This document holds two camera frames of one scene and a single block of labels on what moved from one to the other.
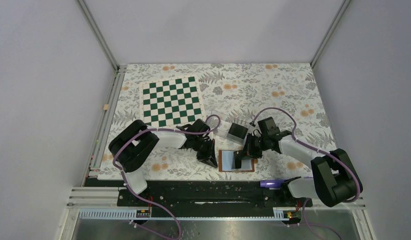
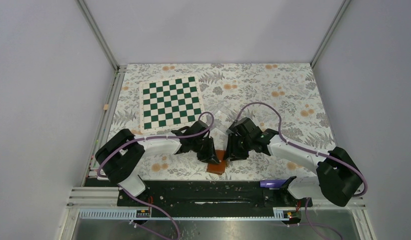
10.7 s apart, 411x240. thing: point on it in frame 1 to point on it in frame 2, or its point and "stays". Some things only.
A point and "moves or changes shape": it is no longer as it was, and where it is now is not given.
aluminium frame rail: [84, 197] stays
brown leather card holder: [227, 162] moves or changes shape
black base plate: [209, 194] stays
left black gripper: [208, 157] stays
